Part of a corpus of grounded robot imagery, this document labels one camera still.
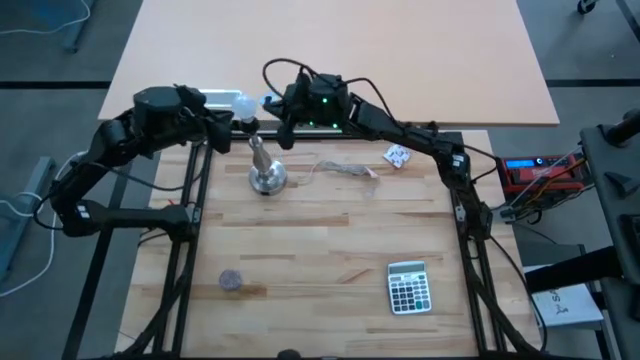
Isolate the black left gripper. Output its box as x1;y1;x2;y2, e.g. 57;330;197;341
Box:
174;84;235;155

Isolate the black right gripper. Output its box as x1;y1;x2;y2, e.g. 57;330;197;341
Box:
263;71;312;151

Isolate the white lightbulb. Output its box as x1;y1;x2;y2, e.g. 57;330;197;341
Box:
231;93;260;124

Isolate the silver metal lamp stand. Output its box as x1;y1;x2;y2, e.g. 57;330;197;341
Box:
239;117;289;198

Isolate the clear plastic wrapper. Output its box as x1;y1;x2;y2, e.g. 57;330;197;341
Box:
287;158;382;202

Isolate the small white orange printed packet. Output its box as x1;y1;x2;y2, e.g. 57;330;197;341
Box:
381;143;413;170

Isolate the grey round pad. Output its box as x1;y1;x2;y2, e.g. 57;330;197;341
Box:
217;268;244;293

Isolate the beige wooden desk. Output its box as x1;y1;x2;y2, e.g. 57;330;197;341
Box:
97;0;560;127

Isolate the blue grey desk leg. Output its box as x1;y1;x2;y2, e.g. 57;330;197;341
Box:
34;0;97;55

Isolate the grey desk calculator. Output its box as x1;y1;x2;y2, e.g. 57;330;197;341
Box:
386;259;433;316

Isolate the red power supply unit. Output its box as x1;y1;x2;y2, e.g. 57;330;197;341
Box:
502;153;587;199

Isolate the black bar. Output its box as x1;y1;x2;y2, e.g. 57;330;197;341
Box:
523;243;626;295

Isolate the white printed paper box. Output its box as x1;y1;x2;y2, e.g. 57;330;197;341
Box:
529;281;606;329

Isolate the dark grey equipment cart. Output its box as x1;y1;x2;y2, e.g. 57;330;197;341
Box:
578;108;640;324

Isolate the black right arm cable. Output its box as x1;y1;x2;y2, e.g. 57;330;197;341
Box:
261;58;397;124

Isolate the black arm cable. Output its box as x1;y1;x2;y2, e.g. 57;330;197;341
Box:
261;58;397;124
92;159;204;194

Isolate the black aluminium frame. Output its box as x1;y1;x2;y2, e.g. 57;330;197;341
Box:
62;121;551;360

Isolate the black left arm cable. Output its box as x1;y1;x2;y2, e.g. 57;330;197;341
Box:
92;159;204;194

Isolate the white floor cable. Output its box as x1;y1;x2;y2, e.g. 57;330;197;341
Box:
0;147;97;300
0;0;96;37

